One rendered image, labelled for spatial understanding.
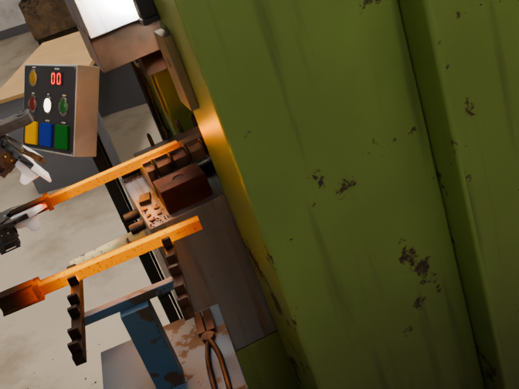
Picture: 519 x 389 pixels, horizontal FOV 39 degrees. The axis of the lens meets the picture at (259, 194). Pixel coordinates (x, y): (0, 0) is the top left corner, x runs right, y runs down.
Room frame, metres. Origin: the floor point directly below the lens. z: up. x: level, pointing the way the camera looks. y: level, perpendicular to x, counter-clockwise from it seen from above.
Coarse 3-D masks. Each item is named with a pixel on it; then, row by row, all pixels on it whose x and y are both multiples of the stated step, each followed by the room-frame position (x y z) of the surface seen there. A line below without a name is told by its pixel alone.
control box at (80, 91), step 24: (48, 72) 2.35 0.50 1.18; (72, 72) 2.24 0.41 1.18; (96, 72) 2.25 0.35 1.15; (24, 96) 2.45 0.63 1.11; (48, 96) 2.32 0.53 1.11; (72, 96) 2.21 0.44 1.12; (96, 96) 2.23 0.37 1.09; (48, 120) 2.30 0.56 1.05; (72, 120) 2.18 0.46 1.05; (96, 120) 2.21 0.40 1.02; (24, 144) 2.40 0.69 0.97; (72, 144) 2.16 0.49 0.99; (96, 144) 2.19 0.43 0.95
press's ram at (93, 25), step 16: (64, 0) 1.97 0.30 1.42; (80, 0) 1.69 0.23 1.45; (96, 0) 1.70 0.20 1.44; (112, 0) 1.71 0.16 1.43; (128, 0) 1.71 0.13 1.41; (80, 16) 1.70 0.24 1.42; (96, 16) 1.70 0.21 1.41; (112, 16) 1.70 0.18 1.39; (128, 16) 1.71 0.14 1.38; (96, 32) 1.69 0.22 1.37
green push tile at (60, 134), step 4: (56, 124) 2.24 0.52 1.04; (56, 128) 2.23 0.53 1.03; (60, 128) 2.21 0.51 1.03; (64, 128) 2.20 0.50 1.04; (68, 128) 2.19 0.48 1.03; (56, 132) 2.23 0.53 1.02; (60, 132) 2.21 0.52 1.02; (64, 132) 2.19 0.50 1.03; (68, 132) 2.18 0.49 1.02; (56, 136) 2.22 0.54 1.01; (60, 136) 2.21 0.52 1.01; (64, 136) 2.19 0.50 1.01; (68, 136) 2.18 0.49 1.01; (56, 140) 2.22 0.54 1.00; (60, 140) 2.20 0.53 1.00; (64, 140) 2.18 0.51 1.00; (68, 140) 2.18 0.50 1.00; (56, 144) 2.21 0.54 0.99; (60, 144) 2.20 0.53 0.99; (64, 144) 2.18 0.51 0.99; (68, 144) 2.17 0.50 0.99; (56, 148) 2.22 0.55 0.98; (60, 148) 2.19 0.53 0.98; (64, 148) 2.17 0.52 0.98; (68, 148) 2.17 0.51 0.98
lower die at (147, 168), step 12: (192, 132) 1.91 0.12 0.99; (156, 144) 1.94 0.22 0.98; (192, 144) 1.82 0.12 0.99; (180, 156) 1.77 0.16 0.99; (192, 156) 1.77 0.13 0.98; (204, 156) 1.77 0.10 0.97; (144, 168) 1.77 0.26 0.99; (168, 168) 1.75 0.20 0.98; (180, 168) 1.76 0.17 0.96; (156, 192) 1.74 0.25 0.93
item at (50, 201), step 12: (168, 144) 1.83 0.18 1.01; (144, 156) 1.81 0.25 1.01; (156, 156) 1.81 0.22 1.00; (120, 168) 1.79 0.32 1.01; (132, 168) 1.79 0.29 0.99; (84, 180) 1.79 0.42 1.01; (96, 180) 1.77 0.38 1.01; (108, 180) 1.78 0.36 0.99; (60, 192) 1.76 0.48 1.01; (72, 192) 1.76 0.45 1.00; (24, 204) 1.76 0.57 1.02; (36, 204) 1.74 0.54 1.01; (48, 204) 1.73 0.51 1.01
